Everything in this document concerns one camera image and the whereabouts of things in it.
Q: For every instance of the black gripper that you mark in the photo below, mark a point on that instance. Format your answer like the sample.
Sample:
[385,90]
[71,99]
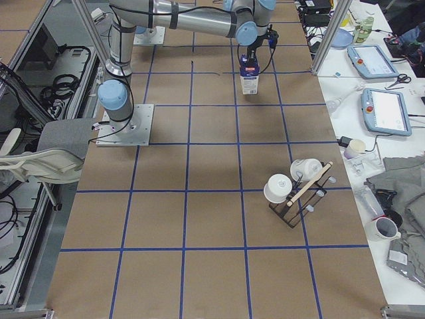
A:
[252,50]

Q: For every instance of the blue white milk carton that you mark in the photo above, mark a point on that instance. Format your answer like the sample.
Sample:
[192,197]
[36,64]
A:
[249,74]

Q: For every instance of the cream purple cup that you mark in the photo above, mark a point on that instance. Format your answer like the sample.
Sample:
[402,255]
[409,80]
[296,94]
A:
[355,148]

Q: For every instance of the black electronics box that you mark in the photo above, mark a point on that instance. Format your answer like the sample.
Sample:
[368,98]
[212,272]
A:
[314,13]

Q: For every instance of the light blue bowl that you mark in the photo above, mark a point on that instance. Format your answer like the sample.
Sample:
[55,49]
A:
[342,39]

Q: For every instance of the green glass jar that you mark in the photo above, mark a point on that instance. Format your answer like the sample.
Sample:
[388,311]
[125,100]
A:
[363,30]

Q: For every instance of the upper teach pendant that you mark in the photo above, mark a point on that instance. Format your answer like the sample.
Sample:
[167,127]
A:
[371,62]

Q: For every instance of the teach pendant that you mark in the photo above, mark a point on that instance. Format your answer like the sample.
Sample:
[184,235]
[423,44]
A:
[371,62]
[385,112]

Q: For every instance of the white mug on rack rear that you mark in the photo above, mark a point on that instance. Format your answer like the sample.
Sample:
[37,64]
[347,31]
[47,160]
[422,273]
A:
[305,169]

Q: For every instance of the white mug on rack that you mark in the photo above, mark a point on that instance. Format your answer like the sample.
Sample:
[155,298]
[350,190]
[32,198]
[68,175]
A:
[277,188]
[305,169]

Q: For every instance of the black power adapter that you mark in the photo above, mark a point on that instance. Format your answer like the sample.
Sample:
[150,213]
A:
[344,141]

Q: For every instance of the white mug on rack front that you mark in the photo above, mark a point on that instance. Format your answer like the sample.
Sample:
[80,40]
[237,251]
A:
[277,188]

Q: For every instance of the lower teach pendant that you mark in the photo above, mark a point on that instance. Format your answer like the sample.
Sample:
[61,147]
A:
[385,112]

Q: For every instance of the black scissors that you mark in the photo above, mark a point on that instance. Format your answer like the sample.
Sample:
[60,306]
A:
[401,79]

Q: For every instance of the clear plastic packaging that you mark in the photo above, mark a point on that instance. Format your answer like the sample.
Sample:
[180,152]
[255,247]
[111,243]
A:
[365,163]

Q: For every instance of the grey cloth pile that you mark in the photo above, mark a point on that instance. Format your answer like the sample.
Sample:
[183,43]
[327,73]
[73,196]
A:
[405,177]

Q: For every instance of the grey white office chair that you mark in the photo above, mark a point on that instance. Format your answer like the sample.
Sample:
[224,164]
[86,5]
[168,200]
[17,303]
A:
[59,157]

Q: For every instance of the white mug red rim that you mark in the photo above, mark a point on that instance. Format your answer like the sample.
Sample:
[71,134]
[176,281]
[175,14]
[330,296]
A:
[381,228]

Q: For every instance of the aluminium frame post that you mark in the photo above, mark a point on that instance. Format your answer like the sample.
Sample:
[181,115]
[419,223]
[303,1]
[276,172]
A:
[340,12]

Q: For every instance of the black wire mug rack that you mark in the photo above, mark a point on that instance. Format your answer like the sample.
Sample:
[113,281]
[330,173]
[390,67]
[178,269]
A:
[304,197]

